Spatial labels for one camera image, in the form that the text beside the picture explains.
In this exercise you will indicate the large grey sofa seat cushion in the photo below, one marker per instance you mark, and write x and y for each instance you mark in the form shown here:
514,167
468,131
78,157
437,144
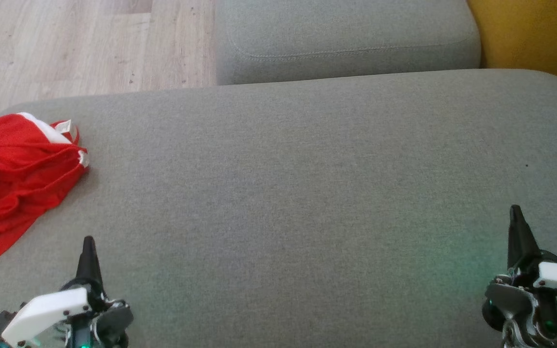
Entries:
278,193

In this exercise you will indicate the small grey sofa cushion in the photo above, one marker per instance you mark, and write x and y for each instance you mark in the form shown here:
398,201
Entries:
346,38

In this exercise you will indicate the yellow upholstered backrest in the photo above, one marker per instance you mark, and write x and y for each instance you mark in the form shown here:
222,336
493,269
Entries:
539,34

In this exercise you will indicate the red jersey white sleeves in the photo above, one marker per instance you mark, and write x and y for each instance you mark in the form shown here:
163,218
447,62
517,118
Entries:
12,179

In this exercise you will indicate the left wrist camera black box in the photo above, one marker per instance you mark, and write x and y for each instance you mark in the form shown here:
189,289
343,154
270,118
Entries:
2,326

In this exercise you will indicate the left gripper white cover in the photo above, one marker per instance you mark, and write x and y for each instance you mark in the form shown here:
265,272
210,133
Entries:
46,309

